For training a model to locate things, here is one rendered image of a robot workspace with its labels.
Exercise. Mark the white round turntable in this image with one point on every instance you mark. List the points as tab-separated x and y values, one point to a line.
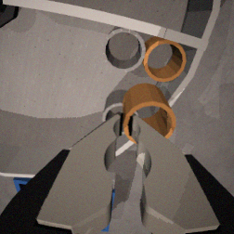
53	78

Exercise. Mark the bronze bushing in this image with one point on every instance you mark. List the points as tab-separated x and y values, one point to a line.
144	95
175	66

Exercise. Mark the blue crate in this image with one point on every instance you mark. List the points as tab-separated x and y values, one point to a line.
21	181

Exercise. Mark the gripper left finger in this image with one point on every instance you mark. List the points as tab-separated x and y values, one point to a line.
72	194

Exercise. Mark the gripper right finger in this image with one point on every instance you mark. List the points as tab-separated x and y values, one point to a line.
179	196

